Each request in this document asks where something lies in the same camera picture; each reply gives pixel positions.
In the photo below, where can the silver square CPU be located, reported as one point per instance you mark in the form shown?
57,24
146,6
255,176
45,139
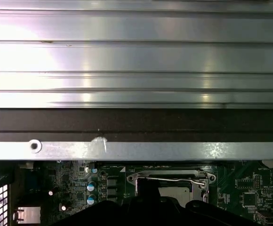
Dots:
176,194

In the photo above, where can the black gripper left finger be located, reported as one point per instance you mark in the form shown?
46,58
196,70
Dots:
141,212

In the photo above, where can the silver ethernet port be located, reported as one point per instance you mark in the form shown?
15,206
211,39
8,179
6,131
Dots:
27,215

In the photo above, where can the large blue-top capacitor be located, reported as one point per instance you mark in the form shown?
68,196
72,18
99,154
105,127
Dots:
94,170
91,199
91,186

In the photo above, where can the internal USB port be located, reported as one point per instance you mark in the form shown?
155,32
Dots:
267,219

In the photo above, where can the green motherboard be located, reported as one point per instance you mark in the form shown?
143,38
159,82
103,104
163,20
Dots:
230,188

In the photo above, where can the black open PC case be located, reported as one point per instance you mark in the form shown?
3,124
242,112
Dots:
136,122

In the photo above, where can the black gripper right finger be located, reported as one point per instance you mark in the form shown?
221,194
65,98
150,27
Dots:
162,212

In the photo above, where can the metal CPU socket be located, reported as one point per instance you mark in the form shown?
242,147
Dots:
138,174

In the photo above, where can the metal socket cover frame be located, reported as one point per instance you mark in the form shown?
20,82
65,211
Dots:
200,194

